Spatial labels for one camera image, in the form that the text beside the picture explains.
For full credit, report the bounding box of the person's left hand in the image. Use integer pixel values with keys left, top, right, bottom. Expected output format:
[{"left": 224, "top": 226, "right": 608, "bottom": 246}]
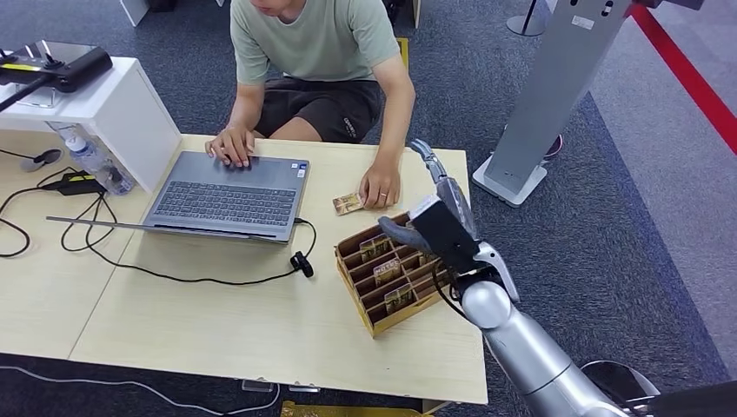
[{"left": 357, "top": 162, "right": 402, "bottom": 209}]

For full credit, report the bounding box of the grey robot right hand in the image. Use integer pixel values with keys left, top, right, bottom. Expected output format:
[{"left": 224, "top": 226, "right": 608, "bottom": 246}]
[{"left": 378, "top": 139, "right": 479, "bottom": 255}]

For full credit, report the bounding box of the person's right hand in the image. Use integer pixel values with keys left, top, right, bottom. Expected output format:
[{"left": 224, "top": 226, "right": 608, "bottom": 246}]
[{"left": 204, "top": 126, "right": 256, "bottom": 169}]

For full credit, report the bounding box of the cardboard card holder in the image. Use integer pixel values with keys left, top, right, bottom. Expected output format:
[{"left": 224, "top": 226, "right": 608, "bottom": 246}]
[{"left": 334, "top": 211, "right": 461, "bottom": 340}]

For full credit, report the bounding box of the person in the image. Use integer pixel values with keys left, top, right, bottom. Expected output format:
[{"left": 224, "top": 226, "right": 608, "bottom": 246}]
[{"left": 204, "top": 0, "right": 417, "bottom": 209}]

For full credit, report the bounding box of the grey laptop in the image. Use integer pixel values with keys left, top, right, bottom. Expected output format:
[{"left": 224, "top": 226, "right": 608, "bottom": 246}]
[{"left": 45, "top": 151, "right": 311, "bottom": 245}]

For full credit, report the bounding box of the white box shelf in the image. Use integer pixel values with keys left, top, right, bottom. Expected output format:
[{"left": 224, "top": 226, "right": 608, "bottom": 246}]
[{"left": 0, "top": 56, "right": 183, "bottom": 195}]

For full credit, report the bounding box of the clear plastic water bottle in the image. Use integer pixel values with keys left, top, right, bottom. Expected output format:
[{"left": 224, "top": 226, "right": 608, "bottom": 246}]
[{"left": 64, "top": 136, "right": 136, "bottom": 197}]

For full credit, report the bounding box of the grey kiosk stand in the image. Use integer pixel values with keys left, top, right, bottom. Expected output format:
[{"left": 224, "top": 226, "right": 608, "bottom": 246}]
[{"left": 472, "top": 0, "right": 634, "bottom": 209}]

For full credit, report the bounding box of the black power adapter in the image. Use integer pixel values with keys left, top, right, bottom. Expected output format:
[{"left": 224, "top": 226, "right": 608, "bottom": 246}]
[{"left": 41, "top": 171, "right": 108, "bottom": 197}]

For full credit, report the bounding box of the white furniture panel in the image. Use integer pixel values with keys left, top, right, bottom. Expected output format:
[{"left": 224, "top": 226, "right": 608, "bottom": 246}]
[{"left": 118, "top": 0, "right": 151, "bottom": 28}]

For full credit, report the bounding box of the black device with yellow stripe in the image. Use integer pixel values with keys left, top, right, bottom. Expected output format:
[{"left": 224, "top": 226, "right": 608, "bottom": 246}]
[{"left": 0, "top": 45, "right": 115, "bottom": 95}]

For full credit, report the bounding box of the stanchion pole with round base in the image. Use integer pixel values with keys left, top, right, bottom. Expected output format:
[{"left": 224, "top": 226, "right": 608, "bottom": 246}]
[{"left": 506, "top": 0, "right": 547, "bottom": 38}]

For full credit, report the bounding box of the clear acrylic stand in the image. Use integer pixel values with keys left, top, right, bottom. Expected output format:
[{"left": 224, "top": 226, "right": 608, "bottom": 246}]
[{"left": 14, "top": 40, "right": 98, "bottom": 109}]

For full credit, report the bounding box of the black rod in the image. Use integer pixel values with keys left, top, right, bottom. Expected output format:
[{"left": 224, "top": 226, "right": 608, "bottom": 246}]
[{"left": 0, "top": 75, "right": 54, "bottom": 114}]

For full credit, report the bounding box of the yellow object under desk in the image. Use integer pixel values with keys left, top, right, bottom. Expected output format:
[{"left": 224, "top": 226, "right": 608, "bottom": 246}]
[{"left": 279, "top": 400, "right": 434, "bottom": 417}]

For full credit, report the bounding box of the dark round robot body part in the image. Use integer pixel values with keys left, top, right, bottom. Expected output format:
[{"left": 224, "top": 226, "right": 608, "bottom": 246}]
[{"left": 580, "top": 361, "right": 661, "bottom": 407}]

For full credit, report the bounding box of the red barrier belt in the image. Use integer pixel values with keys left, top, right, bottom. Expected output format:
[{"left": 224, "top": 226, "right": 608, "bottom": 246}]
[{"left": 626, "top": 3, "right": 737, "bottom": 157}]

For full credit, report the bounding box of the dark robot body bar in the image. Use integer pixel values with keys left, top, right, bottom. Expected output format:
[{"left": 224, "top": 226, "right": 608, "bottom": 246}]
[{"left": 624, "top": 380, "right": 737, "bottom": 417}]

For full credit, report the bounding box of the wrist camera with black bracket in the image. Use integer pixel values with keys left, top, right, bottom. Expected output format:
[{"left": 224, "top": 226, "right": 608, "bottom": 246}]
[{"left": 407, "top": 194, "right": 481, "bottom": 276}]

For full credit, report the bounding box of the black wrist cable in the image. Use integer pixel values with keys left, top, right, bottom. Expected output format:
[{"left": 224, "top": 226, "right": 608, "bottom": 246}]
[{"left": 431, "top": 268, "right": 468, "bottom": 321}]

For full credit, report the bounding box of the black laptop charging cable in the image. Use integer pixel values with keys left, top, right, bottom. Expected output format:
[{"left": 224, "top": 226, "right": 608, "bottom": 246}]
[{"left": 60, "top": 192, "right": 318, "bottom": 288}]

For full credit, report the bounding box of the black adapter mains cable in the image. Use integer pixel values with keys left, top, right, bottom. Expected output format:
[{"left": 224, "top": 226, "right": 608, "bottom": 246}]
[{"left": 0, "top": 167, "right": 79, "bottom": 259}]

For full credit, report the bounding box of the white cable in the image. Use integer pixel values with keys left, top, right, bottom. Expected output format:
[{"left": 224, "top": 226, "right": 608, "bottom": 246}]
[{"left": 0, "top": 366, "right": 282, "bottom": 417}]

